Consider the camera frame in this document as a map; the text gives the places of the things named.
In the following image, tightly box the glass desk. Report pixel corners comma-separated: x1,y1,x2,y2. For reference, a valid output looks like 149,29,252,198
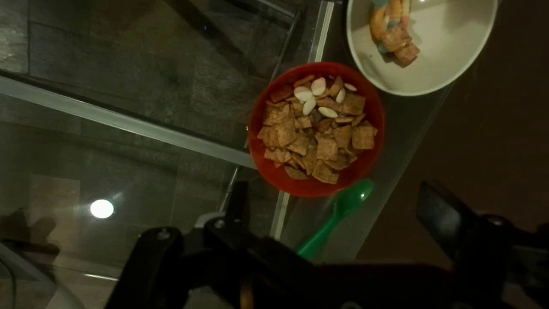
0,0,340,241

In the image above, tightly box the brown square cereal pile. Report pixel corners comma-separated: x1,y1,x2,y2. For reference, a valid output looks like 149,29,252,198
256,73,381,186

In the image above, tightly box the pink-red plastic bowl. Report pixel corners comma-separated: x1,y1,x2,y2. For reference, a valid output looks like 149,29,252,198
245,59,388,200

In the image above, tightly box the white ceramic bowl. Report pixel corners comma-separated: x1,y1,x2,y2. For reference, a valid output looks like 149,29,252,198
345,0,501,97

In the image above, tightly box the green plastic spoon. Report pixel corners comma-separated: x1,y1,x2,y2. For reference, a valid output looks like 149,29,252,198
295,176,377,262

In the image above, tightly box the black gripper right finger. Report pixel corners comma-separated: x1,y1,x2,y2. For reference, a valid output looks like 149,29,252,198
415,180,549,307

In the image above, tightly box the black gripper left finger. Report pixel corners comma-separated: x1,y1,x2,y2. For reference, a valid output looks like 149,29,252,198
105,180,271,309

